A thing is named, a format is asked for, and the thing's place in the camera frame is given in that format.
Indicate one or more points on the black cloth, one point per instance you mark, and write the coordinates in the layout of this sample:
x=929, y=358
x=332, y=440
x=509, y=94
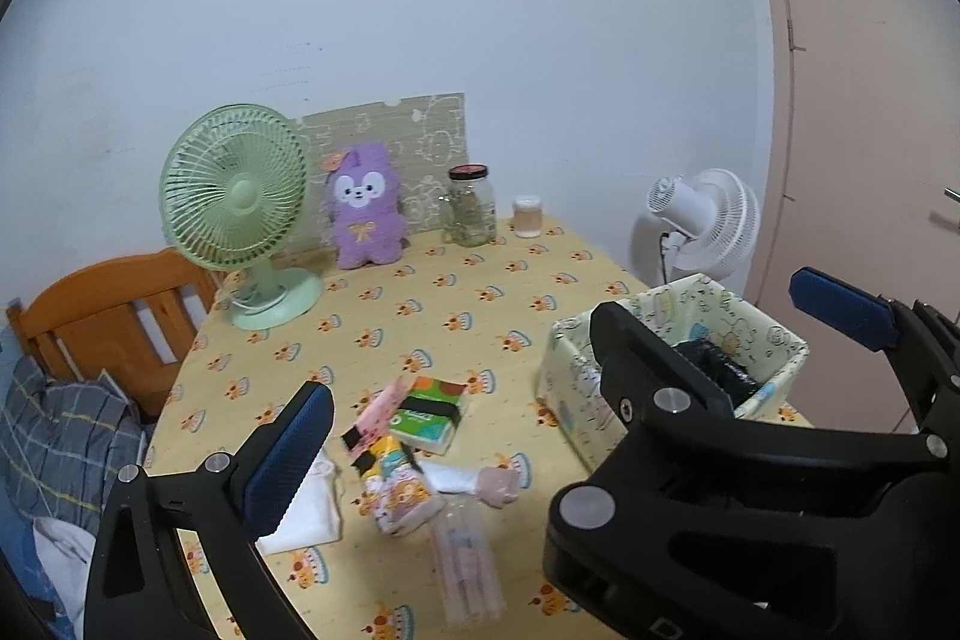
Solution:
x=716, y=359

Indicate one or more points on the white cloth pouch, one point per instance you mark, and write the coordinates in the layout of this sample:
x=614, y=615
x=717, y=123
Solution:
x=315, y=512

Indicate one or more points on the plaid blue blanket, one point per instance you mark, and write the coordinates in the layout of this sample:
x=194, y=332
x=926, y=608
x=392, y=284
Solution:
x=60, y=437

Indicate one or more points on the pink packet with black band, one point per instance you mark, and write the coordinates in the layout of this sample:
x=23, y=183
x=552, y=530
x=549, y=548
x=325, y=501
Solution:
x=379, y=415

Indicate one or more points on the white electric fan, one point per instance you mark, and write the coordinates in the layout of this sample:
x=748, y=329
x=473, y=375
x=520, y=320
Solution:
x=701, y=212

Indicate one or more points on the green and orange tissue pack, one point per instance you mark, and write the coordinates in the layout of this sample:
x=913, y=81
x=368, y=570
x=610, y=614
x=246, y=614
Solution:
x=431, y=419

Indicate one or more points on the cartoon printed tissue pack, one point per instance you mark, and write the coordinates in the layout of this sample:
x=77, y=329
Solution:
x=397, y=494

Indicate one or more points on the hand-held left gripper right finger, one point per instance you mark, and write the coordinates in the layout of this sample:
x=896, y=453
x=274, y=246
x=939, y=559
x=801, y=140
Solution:
x=765, y=487

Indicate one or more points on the beige cartoon printed board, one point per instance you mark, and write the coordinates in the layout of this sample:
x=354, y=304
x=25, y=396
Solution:
x=420, y=123

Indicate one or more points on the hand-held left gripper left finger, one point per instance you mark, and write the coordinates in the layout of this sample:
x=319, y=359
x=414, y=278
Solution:
x=289, y=460

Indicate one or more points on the yellow printed tablecloth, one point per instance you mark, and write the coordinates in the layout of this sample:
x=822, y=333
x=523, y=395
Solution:
x=465, y=317

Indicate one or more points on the clear plastic packet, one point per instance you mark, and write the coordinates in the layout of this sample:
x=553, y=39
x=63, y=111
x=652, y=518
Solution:
x=469, y=565

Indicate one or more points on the purple plush toy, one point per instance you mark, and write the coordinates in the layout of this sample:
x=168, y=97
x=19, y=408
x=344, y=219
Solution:
x=366, y=220

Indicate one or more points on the white cloth on bed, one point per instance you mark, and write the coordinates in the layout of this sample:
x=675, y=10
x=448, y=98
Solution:
x=64, y=557

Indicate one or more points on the blue bed sheet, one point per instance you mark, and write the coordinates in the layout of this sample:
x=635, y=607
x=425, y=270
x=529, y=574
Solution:
x=19, y=580

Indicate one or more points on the glass jar with dark lid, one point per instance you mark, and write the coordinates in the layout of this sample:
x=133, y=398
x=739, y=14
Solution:
x=469, y=212

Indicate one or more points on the small cotton swab jar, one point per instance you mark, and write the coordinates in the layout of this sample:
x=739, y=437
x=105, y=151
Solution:
x=527, y=220

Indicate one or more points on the beige door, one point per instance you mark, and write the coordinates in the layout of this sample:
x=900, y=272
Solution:
x=862, y=85

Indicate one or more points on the green desk fan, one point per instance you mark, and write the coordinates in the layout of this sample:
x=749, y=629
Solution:
x=240, y=190

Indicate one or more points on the cartoon printed fabric storage box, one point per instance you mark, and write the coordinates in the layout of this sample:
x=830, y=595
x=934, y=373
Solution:
x=570, y=377

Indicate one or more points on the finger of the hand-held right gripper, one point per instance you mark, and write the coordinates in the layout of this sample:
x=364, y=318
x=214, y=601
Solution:
x=622, y=355
x=844, y=308

